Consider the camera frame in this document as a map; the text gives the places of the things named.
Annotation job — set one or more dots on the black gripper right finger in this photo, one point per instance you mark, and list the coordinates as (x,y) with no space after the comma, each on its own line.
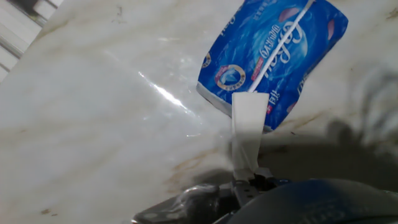
(267,175)

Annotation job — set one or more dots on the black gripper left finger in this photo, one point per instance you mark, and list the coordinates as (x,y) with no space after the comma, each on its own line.
(245,193)

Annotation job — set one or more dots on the white paper napkin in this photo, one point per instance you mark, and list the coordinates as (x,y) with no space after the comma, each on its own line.
(248,124)

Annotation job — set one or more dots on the blue plastic tissue pack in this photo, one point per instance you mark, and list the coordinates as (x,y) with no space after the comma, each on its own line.
(248,46)

